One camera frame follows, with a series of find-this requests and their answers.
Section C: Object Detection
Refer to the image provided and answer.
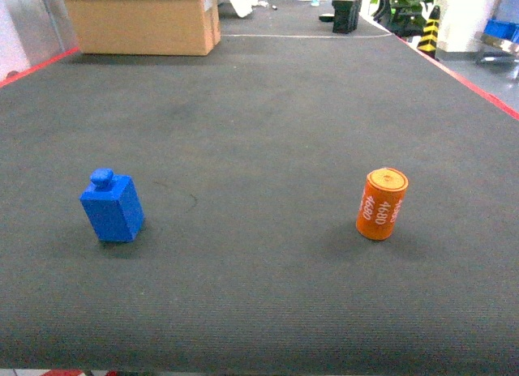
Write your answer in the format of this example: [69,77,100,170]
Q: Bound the blue bin on far shelf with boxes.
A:
[483,19,518,43]

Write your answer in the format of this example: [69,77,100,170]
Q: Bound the dark grey conveyor belt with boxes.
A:
[1,1,518,375]

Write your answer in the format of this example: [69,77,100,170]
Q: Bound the white foam piece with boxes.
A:
[221,0,259,19]

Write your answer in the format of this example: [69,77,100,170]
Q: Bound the black stacked crates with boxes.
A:
[332,0,362,34]

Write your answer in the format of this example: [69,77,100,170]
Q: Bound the large cardboard box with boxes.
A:
[64,0,221,56]

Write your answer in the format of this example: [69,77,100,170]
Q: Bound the yellow black striped bollard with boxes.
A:
[417,5,440,59]

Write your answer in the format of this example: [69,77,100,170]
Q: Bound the green potted plant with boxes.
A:
[371,0,435,36]

